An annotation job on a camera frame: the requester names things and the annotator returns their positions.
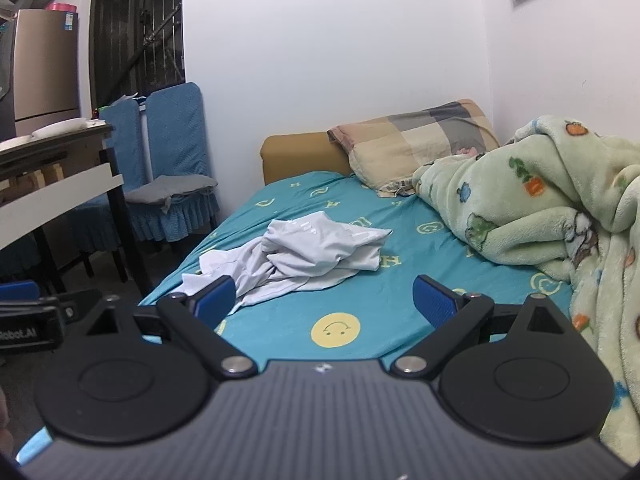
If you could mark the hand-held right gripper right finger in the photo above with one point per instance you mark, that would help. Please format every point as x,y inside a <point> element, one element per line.
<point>434,304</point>

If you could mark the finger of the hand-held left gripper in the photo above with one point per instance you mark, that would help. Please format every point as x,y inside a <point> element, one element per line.
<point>19,291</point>

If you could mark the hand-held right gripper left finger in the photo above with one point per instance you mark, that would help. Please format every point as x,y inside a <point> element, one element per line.
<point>215,301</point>

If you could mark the white shirt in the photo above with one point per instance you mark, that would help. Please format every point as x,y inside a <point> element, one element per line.
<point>300,255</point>

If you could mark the dark wooden table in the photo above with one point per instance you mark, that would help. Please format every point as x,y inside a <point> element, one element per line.
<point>60,185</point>

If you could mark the grey seat cushion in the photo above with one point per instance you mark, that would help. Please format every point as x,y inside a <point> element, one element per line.
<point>170,189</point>

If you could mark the green printed fleece blanket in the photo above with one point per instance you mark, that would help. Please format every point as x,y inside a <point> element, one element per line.
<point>540,210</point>

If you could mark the plaid pillow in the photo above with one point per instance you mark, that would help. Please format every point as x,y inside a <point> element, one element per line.
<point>400,145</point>

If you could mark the tan headboard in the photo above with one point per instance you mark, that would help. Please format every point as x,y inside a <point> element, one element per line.
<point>300,157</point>

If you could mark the white plate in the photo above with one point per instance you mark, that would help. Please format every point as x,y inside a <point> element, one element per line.
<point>60,127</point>

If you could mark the blue covered chair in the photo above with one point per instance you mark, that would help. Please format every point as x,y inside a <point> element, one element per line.
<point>122,130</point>
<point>172,130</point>

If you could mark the gold refrigerator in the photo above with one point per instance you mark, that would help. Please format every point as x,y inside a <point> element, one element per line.
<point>45,70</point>

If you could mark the dark window with grille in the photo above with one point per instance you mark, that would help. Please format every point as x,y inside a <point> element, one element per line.
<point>135,30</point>

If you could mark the pink container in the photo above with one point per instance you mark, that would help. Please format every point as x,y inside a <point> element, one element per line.
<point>61,7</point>

